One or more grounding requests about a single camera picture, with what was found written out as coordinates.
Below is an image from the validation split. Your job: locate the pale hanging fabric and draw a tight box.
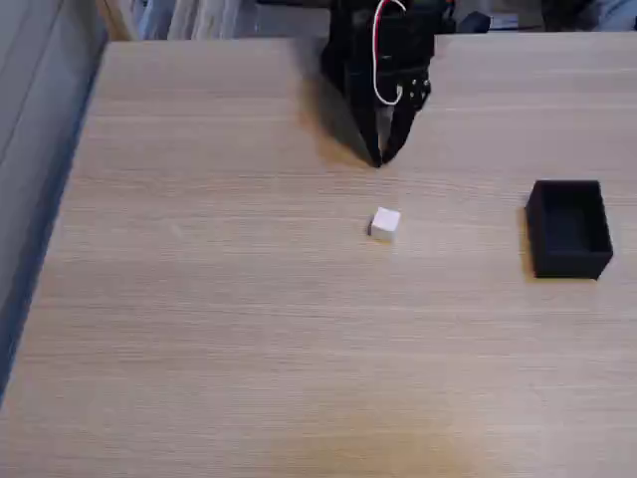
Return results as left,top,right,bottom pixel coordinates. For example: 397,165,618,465
134,0,260,41

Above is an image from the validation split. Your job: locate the wooden post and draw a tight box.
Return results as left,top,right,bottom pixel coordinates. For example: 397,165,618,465
96,0,136,42

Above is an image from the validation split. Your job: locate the white and red cable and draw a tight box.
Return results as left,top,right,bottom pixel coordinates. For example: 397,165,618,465
371,0,408,107

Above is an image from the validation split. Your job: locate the white block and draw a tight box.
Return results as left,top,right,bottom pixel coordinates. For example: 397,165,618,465
369,206,402,244

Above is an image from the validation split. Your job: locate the black open box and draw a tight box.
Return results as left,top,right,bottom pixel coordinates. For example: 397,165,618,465
525,179,615,281

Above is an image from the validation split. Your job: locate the blue cloth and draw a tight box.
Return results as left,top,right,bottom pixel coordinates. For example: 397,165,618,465
594,0,637,32

